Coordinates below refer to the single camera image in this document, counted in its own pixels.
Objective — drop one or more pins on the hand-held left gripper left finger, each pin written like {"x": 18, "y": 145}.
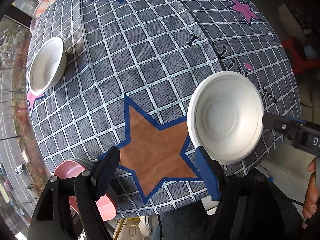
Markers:
{"x": 107, "y": 177}

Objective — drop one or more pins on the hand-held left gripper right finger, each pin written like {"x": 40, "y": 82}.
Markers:
{"x": 207, "y": 177}

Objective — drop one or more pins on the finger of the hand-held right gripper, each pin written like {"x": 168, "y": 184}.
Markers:
{"x": 277, "y": 125}
{"x": 296, "y": 120}

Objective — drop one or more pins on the pink bowl stack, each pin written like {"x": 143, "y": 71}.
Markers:
{"x": 67, "y": 171}

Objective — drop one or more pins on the large white bowl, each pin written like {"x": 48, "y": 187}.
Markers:
{"x": 225, "y": 115}

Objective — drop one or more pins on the small white bowl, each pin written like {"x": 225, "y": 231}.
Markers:
{"x": 45, "y": 65}
{"x": 63, "y": 63}

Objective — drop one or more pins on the person's right hand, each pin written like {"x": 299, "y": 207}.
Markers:
{"x": 311, "y": 195}

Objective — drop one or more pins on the person's jeans legs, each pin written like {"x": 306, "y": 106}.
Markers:
{"x": 180, "y": 225}

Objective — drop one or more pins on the red plastic stool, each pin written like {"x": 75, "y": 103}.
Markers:
{"x": 295, "y": 55}

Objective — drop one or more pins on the pale blue jar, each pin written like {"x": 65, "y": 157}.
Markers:
{"x": 309, "y": 51}

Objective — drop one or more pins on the grey checked star tablecloth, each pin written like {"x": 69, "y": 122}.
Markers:
{"x": 140, "y": 55}

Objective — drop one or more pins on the pink plastic basin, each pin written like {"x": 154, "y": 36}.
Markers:
{"x": 41, "y": 6}

